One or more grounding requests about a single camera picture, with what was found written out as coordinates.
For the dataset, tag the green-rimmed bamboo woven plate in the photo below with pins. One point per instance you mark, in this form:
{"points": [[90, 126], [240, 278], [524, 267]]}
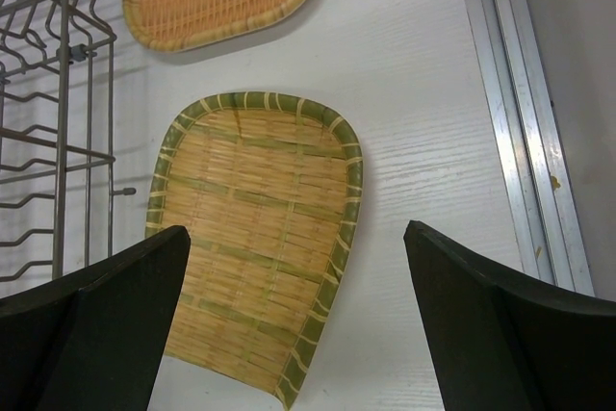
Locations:
{"points": [[269, 187]]}

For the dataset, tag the grey wire dish rack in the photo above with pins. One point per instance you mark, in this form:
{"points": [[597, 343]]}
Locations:
{"points": [[58, 188]]}

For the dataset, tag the aluminium rail right side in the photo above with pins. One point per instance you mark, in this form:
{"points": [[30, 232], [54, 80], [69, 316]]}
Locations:
{"points": [[531, 156]]}

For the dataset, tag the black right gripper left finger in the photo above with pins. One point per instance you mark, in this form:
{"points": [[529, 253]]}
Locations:
{"points": [[94, 339]]}

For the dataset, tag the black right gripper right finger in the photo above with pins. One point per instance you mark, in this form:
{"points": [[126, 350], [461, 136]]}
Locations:
{"points": [[502, 340]]}

